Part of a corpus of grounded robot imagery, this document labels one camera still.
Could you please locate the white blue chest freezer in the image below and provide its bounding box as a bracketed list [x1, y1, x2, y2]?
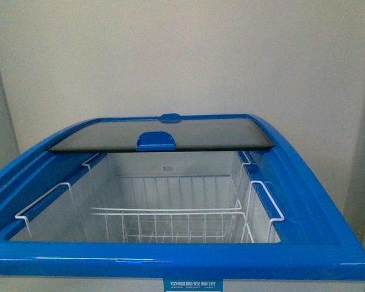
[0, 114, 365, 291]

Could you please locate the white wire basket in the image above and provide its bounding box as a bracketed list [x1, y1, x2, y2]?
[83, 151, 252, 212]
[10, 181, 285, 244]

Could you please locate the glass sliding freezer lid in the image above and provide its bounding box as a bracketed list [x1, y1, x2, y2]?
[50, 114, 274, 153]

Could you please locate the white wire basket rear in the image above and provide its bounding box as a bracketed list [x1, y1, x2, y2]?
[83, 151, 252, 212]

